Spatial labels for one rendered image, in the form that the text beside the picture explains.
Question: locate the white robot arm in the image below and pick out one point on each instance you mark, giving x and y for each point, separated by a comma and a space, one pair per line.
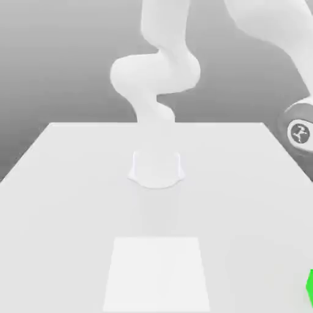
156, 71

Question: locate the small green cube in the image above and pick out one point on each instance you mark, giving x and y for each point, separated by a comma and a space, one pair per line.
310, 287

